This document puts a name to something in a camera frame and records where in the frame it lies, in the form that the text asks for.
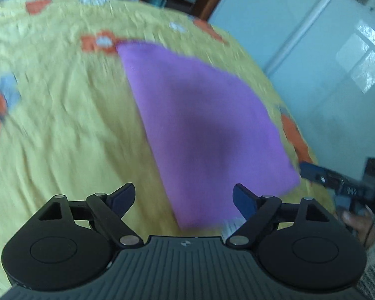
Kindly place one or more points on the right hand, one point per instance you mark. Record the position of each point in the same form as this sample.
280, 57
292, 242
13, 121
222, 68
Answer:
363, 225

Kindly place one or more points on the yellow carrot print bedspread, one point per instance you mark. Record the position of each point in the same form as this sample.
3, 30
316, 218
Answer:
68, 120

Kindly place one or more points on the white wardrobe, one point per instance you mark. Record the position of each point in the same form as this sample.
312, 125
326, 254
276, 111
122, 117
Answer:
320, 57

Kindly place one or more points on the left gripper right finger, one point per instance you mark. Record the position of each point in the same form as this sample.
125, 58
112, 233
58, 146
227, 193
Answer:
259, 213

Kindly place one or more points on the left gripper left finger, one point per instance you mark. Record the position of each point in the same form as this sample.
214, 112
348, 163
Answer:
108, 211

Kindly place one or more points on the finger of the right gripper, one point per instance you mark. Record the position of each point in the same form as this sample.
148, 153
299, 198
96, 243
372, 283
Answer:
320, 175

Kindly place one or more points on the purple knit sweater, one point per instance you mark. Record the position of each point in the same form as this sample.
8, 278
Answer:
207, 130

